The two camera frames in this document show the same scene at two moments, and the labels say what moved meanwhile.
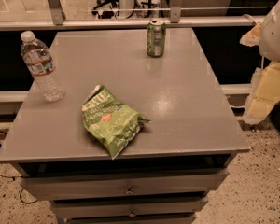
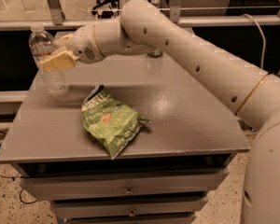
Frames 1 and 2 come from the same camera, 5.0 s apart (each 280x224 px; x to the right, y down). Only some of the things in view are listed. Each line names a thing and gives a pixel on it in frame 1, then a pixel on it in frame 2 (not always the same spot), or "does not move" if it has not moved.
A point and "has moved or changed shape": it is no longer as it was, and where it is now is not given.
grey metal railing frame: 176,19 does not move
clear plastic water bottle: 42,67 has moved or changed shape
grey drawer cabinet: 180,157 does not move
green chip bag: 108,121 does not move
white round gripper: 276,35 -> 83,45
